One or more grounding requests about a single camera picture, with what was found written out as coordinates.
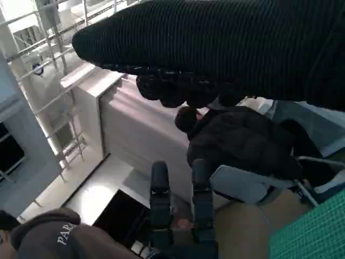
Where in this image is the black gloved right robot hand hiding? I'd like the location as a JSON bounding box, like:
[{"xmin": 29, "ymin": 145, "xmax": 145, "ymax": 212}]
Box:
[{"xmin": 72, "ymin": 0, "xmax": 345, "ymax": 110}]

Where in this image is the person in tan trousers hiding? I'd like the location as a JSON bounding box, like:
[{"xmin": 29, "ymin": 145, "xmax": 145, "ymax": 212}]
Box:
[{"xmin": 0, "ymin": 207, "xmax": 151, "ymax": 259}]

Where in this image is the plain white cabinet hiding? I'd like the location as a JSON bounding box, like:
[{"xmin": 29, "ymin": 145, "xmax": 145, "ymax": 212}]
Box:
[{"xmin": 60, "ymin": 64, "xmax": 195, "ymax": 200}]

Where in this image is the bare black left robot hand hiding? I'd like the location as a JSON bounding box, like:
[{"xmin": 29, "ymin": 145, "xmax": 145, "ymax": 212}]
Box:
[{"xmin": 149, "ymin": 158, "xmax": 216, "ymax": 259}]

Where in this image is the green cutting mat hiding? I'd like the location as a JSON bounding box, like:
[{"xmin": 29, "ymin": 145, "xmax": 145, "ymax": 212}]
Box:
[{"xmin": 268, "ymin": 188, "xmax": 345, "ymax": 259}]

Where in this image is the grey chair with person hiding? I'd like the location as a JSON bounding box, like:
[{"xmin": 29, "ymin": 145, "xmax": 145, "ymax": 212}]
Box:
[{"xmin": 210, "ymin": 155, "xmax": 345, "ymax": 208}]

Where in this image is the person in black trousers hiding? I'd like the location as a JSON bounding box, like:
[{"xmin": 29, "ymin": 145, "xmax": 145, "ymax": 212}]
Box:
[{"xmin": 174, "ymin": 106, "xmax": 323, "ymax": 184}]

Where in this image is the white pipe frame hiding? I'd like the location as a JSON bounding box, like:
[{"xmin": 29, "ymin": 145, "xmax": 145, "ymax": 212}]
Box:
[{"xmin": 0, "ymin": 0, "xmax": 127, "ymax": 187}]

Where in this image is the black monitor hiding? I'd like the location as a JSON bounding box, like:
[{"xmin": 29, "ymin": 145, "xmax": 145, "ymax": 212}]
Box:
[{"xmin": 93, "ymin": 188, "xmax": 150, "ymax": 241}]

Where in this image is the black screen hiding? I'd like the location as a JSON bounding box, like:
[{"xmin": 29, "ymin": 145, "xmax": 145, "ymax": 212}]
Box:
[{"xmin": 0, "ymin": 122, "xmax": 25, "ymax": 176}]

